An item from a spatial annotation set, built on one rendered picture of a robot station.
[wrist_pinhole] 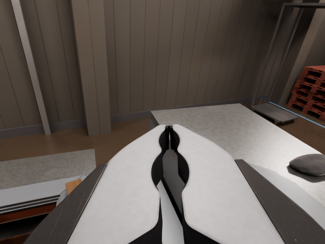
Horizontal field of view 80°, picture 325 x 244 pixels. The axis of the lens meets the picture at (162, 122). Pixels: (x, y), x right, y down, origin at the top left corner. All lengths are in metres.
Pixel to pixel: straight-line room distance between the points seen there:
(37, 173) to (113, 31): 1.98
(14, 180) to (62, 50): 1.80
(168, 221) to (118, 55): 2.32
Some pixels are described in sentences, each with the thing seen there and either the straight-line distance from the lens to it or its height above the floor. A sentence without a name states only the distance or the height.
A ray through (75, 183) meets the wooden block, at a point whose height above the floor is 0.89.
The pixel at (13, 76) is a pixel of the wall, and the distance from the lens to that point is 2.83.
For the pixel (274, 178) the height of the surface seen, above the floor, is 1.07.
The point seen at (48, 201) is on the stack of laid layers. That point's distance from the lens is 0.96.
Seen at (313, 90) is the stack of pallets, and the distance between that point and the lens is 4.70.
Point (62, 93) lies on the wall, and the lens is 2.85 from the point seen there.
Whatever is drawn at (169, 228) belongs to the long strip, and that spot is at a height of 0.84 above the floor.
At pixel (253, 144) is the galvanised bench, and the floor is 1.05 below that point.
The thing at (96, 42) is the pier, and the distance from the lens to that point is 2.42.
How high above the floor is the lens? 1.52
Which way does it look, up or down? 29 degrees down
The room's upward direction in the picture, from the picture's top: 5 degrees clockwise
